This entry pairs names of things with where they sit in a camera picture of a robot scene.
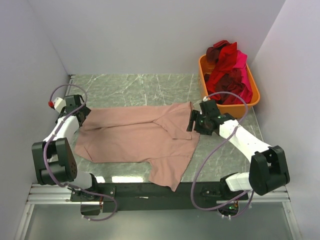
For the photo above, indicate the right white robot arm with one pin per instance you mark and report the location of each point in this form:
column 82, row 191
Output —
column 268, row 168

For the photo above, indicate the aluminium frame rail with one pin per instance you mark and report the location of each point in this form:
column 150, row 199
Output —
column 51, row 194

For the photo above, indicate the black base beam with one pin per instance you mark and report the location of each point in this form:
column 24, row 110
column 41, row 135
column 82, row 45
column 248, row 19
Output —
column 145, row 196

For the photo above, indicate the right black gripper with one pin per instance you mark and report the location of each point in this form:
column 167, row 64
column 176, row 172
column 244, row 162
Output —
column 195, row 116

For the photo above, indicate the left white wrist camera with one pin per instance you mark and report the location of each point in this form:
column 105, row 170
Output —
column 57, row 104

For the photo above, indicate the bright red t shirt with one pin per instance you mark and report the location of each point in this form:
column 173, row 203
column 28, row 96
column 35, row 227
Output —
column 226, row 61

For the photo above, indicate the magenta t shirt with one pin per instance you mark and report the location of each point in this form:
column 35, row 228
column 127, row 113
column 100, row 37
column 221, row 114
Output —
column 241, row 64

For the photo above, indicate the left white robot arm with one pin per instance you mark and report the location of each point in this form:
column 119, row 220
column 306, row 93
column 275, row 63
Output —
column 54, row 157

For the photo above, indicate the dark maroon t shirt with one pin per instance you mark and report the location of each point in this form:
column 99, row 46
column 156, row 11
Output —
column 213, row 52

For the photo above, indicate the pink t shirt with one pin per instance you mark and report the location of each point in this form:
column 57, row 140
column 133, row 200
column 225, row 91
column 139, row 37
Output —
column 137, row 134

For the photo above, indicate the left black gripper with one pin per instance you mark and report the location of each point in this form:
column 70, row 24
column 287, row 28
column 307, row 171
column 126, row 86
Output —
column 85, row 110

